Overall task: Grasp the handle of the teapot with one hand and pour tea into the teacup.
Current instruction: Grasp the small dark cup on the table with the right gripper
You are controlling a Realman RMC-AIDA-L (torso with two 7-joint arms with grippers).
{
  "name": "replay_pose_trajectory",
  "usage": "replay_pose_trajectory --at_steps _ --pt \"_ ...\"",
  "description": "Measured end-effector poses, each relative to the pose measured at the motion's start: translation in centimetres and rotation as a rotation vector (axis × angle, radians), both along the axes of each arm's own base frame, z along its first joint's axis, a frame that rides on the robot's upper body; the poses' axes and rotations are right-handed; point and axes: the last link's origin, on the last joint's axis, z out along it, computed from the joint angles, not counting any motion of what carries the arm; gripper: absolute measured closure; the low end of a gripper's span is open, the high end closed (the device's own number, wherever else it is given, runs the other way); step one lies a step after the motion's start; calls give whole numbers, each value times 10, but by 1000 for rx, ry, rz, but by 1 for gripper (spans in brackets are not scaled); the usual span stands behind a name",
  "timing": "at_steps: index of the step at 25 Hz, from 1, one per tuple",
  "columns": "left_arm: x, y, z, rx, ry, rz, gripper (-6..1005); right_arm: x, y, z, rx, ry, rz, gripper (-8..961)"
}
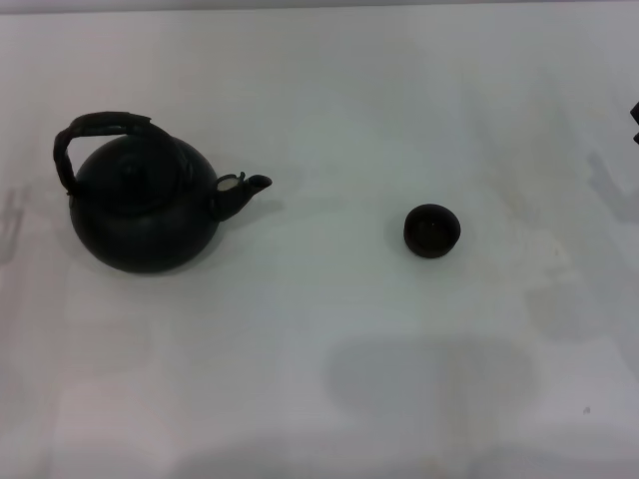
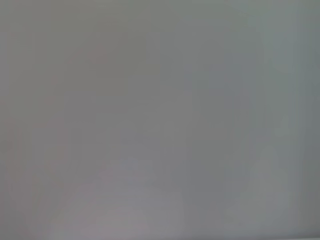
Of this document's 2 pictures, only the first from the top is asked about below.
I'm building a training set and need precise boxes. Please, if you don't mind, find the small dark brown teacup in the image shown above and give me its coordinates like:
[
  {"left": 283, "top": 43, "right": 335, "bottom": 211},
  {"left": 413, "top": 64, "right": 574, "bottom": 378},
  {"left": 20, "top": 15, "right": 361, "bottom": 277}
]
[{"left": 402, "top": 203, "right": 461, "bottom": 259}]

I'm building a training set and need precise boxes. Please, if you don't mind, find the black round teapot with handle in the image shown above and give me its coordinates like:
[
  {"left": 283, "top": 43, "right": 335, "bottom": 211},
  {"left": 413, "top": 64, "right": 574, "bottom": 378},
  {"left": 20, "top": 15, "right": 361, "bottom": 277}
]
[{"left": 52, "top": 110, "right": 275, "bottom": 274}]

